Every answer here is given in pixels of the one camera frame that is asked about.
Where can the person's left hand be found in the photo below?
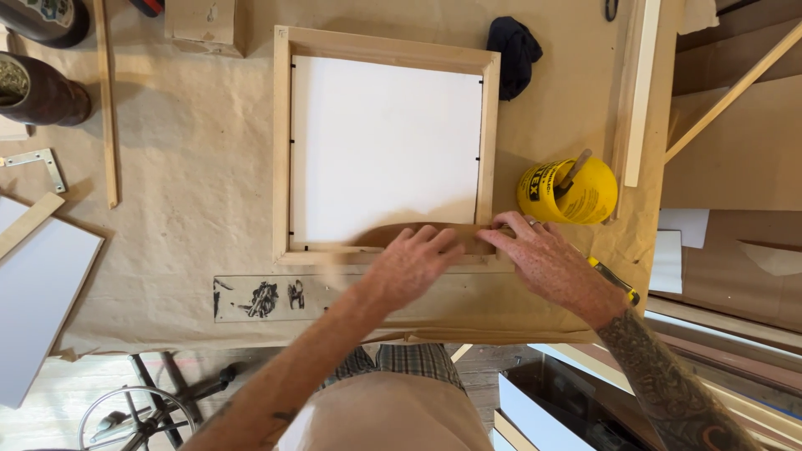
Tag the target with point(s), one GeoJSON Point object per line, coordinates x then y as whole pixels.
{"type": "Point", "coordinates": [407, 269]}

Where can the person's right hand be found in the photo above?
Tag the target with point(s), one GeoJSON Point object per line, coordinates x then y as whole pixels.
{"type": "Point", "coordinates": [551, 263]}

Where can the brown paper tape strip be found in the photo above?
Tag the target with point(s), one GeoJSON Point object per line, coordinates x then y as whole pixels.
{"type": "Point", "coordinates": [376, 237]}

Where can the yellow plastic cup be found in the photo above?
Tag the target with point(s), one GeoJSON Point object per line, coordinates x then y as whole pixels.
{"type": "Point", "coordinates": [589, 194]}

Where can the plaid shorts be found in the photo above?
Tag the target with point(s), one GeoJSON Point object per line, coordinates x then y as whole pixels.
{"type": "Point", "coordinates": [420, 360]}

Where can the white paper sheets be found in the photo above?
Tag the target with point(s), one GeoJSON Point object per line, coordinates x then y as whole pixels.
{"type": "Point", "coordinates": [673, 244]}

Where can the white backing board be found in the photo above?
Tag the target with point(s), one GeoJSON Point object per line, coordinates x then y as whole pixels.
{"type": "Point", "coordinates": [385, 144]}

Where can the white boards with wood edge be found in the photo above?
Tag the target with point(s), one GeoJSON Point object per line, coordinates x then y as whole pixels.
{"type": "Point", "coordinates": [539, 419]}

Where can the white and wood moulding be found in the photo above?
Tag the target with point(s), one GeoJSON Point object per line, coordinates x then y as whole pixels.
{"type": "Point", "coordinates": [639, 94]}

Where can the dark blue cloth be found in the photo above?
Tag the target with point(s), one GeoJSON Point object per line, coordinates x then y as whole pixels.
{"type": "Point", "coordinates": [514, 56]}

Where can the brown kraft paper cover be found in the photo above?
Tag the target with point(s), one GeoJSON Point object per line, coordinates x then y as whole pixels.
{"type": "Point", "coordinates": [188, 219]}

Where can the diagonal wooden bar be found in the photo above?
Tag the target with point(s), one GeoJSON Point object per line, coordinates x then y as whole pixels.
{"type": "Point", "coordinates": [733, 91]}

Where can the black scissors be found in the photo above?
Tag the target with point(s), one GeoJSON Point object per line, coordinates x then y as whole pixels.
{"type": "Point", "coordinates": [611, 9]}

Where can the black metal stool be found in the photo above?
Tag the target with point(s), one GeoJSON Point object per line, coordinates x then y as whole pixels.
{"type": "Point", "coordinates": [156, 407]}

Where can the wooden block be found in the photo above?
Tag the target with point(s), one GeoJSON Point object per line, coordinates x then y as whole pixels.
{"type": "Point", "coordinates": [203, 25]}

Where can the thin long wooden strip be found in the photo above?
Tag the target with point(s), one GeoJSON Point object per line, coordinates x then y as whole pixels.
{"type": "Point", "coordinates": [106, 106]}

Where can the red and black tool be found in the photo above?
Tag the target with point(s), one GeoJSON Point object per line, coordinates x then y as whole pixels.
{"type": "Point", "coordinates": [147, 6]}

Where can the large white panel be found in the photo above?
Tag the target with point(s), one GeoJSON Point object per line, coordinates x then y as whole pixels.
{"type": "Point", "coordinates": [37, 294]}

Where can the short flat wooden strip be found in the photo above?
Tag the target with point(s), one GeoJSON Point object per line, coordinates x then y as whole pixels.
{"type": "Point", "coordinates": [31, 219]}

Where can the brown ceramic vase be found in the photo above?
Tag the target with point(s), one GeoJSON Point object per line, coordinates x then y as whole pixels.
{"type": "Point", "coordinates": [50, 94]}

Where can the dark round pot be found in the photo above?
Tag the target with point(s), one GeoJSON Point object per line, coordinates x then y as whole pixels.
{"type": "Point", "coordinates": [44, 19]}

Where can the light wooden picture frame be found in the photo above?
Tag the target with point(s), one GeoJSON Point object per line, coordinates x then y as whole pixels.
{"type": "Point", "coordinates": [280, 144]}

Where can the metal corner bracket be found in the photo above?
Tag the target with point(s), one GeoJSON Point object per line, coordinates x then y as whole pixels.
{"type": "Point", "coordinates": [44, 160]}

